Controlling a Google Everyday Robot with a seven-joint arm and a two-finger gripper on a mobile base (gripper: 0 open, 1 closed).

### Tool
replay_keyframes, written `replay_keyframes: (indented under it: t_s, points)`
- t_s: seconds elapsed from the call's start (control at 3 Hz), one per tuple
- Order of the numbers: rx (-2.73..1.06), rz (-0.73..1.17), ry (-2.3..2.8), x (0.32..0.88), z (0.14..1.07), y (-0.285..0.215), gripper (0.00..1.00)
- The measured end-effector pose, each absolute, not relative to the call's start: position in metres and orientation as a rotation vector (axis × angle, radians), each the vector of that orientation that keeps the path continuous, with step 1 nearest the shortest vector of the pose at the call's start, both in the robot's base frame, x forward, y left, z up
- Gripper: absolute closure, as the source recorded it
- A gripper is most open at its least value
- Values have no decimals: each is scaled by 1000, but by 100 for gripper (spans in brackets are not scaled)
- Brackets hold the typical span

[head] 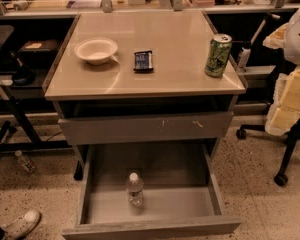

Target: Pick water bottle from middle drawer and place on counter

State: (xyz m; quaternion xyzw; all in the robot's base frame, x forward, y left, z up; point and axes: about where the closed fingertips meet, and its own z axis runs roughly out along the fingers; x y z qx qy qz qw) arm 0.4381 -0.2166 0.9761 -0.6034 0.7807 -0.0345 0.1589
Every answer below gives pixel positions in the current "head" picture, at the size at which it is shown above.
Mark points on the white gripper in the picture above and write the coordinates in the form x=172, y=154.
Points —
x=299, y=40

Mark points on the clear plastic water bottle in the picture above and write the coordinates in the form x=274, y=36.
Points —
x=134, y=188

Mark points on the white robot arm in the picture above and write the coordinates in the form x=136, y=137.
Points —
x=292, y=41

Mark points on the closed grey top drawer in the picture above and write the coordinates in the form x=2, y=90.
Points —
x=145, y=128

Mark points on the open grey middle drawer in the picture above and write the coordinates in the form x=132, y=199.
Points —
x=181, y=196

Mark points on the grey drawer cabinet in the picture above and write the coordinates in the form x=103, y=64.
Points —
x=130, y=77

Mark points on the water bottle on floor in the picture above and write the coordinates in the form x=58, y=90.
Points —
x=25, y=161

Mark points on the green soda can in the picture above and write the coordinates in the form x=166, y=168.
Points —
x=220, y=47

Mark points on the dark blue snack bar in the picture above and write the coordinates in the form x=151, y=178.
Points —
x=143, y=61

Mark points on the white paper bowl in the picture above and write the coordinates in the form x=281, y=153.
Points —
x=96, y=51

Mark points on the dark box under bench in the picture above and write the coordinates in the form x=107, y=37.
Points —
x=39, y=53

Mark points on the white shoe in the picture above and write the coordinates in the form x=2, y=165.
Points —
x=22, y=226

